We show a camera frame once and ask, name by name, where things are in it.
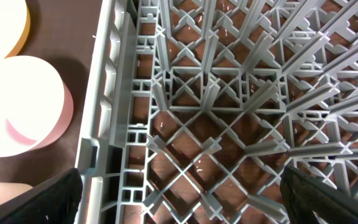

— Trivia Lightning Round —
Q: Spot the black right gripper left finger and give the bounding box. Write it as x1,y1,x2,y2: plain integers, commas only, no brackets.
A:
0,168,83,224

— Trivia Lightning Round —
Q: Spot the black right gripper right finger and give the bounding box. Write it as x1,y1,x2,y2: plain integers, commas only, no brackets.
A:
280,166,358,223

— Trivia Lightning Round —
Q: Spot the grey dishwasher rack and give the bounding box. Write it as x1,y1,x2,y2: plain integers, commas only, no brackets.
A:
75,0,358,223

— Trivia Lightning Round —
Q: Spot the pink bowl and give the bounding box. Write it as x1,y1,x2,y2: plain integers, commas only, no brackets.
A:
0,56,74,157

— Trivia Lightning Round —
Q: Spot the dark brown serving tray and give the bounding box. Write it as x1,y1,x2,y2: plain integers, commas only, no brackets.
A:
0,0,102,186

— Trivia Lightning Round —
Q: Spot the yellow plate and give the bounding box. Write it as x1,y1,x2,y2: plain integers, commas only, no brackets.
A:
0,0,30,59

